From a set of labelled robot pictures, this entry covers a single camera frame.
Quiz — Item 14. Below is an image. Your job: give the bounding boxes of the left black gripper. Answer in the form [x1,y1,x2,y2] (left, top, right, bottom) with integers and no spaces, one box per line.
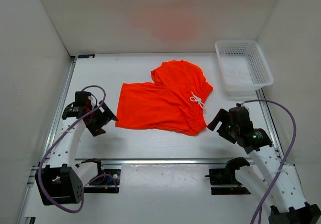
[86,100,118,137]

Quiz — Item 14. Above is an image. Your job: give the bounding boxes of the orange shorts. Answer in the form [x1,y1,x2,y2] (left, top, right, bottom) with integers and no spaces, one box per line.
[115,60,213,136]

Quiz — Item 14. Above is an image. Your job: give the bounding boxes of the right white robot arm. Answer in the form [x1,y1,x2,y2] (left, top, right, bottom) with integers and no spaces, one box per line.
[207,103,320,223]

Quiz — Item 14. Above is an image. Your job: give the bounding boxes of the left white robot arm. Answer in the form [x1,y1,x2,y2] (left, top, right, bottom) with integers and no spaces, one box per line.
[36,90,120,208]

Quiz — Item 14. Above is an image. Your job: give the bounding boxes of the white plastic basket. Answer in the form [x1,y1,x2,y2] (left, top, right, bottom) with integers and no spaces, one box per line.
[215,40,274,96]

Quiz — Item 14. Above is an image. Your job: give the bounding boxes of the black corner label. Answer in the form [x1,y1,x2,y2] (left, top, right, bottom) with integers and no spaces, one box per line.
[78,54,95,59]

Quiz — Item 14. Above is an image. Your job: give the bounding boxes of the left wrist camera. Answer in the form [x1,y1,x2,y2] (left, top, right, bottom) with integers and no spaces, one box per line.
[88,95,98,108]

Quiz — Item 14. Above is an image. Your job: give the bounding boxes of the aluminium left rail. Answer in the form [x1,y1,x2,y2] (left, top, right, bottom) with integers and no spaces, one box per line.
[40,56,77,160]

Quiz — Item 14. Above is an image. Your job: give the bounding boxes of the aluminium front rail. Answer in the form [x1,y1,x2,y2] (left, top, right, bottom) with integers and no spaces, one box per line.
[40,157,286,166]

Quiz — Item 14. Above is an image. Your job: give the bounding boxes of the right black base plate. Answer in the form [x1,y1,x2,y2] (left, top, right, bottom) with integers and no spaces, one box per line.
[205,168,250,195]

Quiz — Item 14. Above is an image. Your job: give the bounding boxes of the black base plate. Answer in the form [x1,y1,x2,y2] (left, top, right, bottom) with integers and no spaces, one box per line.
[84,168,121,194]
[205,168,250,195]

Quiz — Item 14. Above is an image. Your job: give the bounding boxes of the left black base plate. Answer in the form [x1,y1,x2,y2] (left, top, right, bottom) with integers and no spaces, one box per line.
[84,168,121,194]

